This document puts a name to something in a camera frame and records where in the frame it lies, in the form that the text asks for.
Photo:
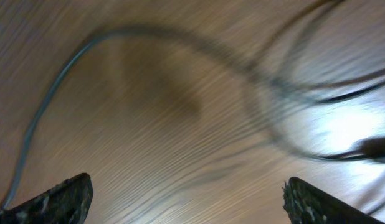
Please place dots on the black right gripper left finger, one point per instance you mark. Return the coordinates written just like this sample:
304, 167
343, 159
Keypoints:
66, 203

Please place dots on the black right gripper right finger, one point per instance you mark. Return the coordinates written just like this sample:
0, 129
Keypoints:
306, 204

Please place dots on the blurred black usb plug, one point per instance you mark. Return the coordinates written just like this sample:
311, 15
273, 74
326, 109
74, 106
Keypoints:
370, 149

